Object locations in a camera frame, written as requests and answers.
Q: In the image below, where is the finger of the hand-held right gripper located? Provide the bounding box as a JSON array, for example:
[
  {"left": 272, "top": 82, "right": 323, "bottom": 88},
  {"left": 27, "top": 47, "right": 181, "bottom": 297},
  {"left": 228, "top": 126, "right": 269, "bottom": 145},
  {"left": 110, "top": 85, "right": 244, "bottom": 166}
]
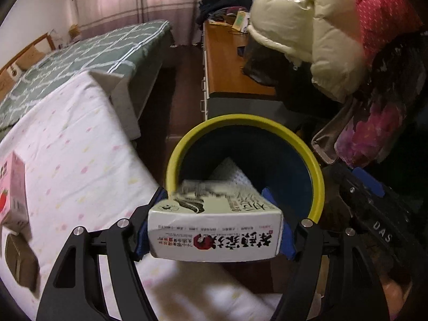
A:
[{"left": 334, "top": 166, "right": 384, "bottom": 204}]

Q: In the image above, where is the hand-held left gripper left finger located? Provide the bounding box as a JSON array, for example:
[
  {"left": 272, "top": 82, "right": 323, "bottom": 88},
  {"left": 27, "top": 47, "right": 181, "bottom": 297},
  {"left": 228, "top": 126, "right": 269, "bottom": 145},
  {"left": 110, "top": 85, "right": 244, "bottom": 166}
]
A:
[{"left": 36, "top": 187, "right": 168, "bottom": 321}]

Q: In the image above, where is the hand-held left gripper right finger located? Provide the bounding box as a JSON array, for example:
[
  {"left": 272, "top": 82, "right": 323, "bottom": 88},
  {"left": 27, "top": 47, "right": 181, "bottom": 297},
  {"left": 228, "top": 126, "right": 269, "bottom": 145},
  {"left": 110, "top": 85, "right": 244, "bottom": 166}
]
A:
[{"left": 262, "top": 187, "right": 390, "bottom": 321}]

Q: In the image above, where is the white carton with black calligraphy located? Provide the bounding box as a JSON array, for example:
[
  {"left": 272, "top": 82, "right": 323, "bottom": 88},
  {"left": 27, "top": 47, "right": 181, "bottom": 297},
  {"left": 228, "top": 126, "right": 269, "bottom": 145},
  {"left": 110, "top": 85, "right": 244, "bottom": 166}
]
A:
[{"left": 148, "top": 180, "right": 285, "bottom": 263}]

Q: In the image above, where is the dark bin with yellow rim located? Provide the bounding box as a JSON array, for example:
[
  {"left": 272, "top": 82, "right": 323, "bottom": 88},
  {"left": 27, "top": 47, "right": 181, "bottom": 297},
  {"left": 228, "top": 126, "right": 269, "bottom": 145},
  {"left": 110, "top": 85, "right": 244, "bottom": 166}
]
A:
[{"left": 165, "top": 114, "right": 325, "bottom": 223}]

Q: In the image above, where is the white paper towel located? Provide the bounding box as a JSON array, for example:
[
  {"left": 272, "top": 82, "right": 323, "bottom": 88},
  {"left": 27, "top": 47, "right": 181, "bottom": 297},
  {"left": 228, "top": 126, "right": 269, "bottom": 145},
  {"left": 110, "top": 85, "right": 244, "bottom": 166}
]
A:
[{"left": 209, "top": 156, "right": 265, "bottom": 191}]

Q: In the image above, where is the person's right hand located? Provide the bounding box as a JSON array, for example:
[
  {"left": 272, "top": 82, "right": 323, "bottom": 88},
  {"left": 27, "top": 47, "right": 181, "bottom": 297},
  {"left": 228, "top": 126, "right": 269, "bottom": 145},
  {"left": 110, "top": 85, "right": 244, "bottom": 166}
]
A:
[{"left": 381, "top": 271, "right": 413, "bottom": 305}]

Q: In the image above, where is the purple floral garment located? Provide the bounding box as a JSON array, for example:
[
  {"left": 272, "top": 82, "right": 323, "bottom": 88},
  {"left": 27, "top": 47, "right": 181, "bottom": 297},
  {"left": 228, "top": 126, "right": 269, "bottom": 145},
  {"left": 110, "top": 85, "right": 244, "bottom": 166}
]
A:
[{"left": 334, "top": 94, "right": 412, "bottom": 168}]

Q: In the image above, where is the brown cardboard box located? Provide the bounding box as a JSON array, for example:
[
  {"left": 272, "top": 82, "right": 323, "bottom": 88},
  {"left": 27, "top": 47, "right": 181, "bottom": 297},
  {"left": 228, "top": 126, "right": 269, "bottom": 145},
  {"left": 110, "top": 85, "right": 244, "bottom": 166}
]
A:
[{"left": 5, "top": 232, "right": 39, "bottom": 291}]

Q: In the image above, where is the pink carton box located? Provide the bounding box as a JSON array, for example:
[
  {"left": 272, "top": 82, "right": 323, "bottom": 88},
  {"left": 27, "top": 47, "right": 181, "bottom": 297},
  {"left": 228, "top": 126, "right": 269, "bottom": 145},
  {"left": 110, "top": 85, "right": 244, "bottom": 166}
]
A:
[{"left": 0, "top": 151, "right": 30, "bottom": 235}]

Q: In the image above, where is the dark plastic bag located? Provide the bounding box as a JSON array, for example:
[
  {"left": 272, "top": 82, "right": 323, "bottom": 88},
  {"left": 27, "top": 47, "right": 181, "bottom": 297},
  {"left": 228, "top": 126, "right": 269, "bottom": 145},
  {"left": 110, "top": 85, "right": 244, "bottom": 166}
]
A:
[{"left": 242, "top": 35, "right": 301, "bottom": 86}]

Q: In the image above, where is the cream puffer jacket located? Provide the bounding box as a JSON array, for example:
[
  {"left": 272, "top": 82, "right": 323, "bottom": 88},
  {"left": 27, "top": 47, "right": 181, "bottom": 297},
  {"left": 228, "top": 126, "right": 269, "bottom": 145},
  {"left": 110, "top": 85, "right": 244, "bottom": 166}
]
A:
[{"left": 247, "top": 0, "right": 368, "bottom": 102}]

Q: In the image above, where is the red quilted jacket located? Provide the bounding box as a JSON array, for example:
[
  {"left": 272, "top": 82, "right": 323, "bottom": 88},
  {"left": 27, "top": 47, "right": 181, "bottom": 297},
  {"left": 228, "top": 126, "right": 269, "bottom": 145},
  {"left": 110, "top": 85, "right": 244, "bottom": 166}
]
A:
[{"left": 348, "top": 0, "right": 423, "bottom": 61}]

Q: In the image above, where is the wooden desk with white drawers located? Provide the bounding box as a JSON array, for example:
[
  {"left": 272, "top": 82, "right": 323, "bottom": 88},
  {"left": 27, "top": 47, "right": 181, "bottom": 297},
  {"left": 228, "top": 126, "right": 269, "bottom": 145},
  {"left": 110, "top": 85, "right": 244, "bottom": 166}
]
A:
[{"left": 200, "top": 20, "right": 285, "bottom": 121}]

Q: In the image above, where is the bed with green checked cover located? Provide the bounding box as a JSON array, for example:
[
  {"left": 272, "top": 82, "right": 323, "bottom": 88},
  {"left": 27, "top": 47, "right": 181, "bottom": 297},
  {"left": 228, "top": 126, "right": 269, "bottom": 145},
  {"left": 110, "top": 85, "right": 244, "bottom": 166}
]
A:
[{"left": 0, "top": 20, "right": 174, "bottom": 131}]

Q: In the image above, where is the brown pillow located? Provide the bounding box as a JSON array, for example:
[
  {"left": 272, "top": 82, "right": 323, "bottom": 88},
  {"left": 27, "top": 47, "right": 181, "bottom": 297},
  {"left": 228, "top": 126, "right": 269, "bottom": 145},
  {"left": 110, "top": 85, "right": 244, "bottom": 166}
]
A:
[
  {"left": 0, "top": 70, "right": 19, "bottom": 102},
  {"left": 15, "top": 45, "right": 45, "bottom": 71}
]

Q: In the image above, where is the light green booklet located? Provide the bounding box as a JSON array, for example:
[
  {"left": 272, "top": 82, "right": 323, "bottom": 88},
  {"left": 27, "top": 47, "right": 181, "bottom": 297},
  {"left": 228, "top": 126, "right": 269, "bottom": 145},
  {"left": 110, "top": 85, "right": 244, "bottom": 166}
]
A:
[{"left": 233, "top": 11, "right": 249, "bottom": 31}]

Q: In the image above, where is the desk clutter pile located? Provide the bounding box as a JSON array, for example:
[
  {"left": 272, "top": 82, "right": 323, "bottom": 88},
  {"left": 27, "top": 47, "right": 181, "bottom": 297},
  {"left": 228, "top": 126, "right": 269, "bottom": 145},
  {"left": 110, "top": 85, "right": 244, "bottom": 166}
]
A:
[{"left": 214, "top": 7, "right": 238, "bottom": 25}]

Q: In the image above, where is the wooden bed headboard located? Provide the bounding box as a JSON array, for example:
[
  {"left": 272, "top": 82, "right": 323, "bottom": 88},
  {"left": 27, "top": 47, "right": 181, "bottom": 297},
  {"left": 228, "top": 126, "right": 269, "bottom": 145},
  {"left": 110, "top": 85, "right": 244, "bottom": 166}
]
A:
[{"left": 0, "top": 33, "right": 56, "bottom": 74}]

